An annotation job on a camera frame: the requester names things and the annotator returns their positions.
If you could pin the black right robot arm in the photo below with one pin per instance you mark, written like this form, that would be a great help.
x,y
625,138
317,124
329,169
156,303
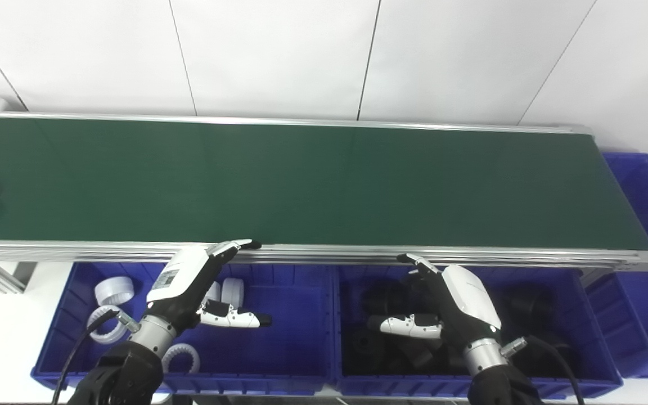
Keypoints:
x,y
498,388

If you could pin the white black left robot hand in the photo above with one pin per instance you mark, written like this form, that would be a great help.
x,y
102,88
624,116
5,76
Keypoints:
x,y
180,278

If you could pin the blue bin with black parts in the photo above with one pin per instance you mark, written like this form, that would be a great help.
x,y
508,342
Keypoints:
x,y
583,332

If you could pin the empty blue bin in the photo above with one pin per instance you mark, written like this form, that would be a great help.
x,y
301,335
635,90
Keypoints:
x,y
644,304

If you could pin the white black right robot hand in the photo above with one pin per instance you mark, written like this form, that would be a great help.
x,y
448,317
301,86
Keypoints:
x,y
470,298

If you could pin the green conveyor belt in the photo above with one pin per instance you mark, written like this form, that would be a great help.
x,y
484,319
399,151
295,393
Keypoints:
x,y
324,185

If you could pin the blue bin with white parts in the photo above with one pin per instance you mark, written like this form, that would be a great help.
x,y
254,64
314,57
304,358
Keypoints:
x,y
290,337

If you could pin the black cylindrical part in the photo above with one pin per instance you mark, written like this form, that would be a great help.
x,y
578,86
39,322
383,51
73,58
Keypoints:
x,y
360,349
414,357
529,306

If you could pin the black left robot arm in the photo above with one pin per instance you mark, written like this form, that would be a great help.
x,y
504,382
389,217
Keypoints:
x,y
127,371

